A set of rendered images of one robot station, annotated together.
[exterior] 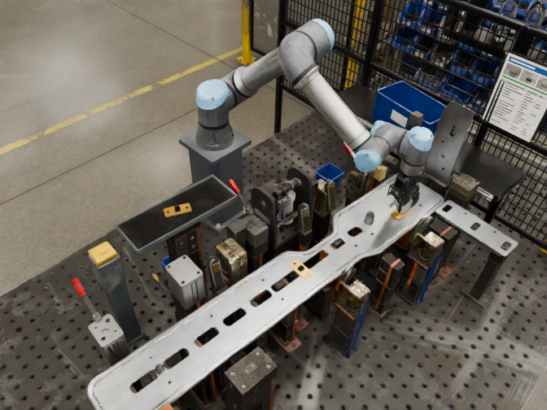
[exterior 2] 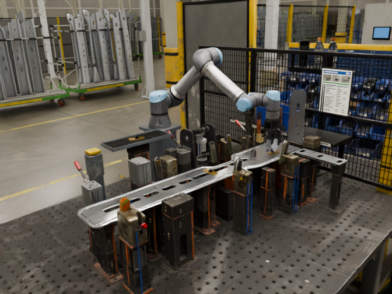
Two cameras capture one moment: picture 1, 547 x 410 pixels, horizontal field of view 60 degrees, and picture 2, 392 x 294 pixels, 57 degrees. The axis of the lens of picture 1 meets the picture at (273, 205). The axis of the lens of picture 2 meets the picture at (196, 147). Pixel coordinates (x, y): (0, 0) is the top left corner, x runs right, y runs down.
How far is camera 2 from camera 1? 96 cm
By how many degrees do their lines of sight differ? 25
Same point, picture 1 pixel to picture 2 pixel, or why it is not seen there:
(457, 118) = (298, 98)
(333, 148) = not seen: hidden behind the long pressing
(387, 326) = (273, 223)
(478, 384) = (336, 245)
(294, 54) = (200, 56)
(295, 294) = (207, 179)
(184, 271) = (139, 160)
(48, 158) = (49, 195)
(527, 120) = (342, 103)
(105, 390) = (88, 212)
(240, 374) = (171, 200)
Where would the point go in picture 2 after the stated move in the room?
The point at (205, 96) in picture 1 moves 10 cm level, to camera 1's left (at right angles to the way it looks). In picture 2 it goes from (154, 94) to (139, 95)
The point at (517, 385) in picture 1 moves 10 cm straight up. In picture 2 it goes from (364, 245) to (367, 227)
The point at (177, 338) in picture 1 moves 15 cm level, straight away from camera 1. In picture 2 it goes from (133, 194) to (129, 182)
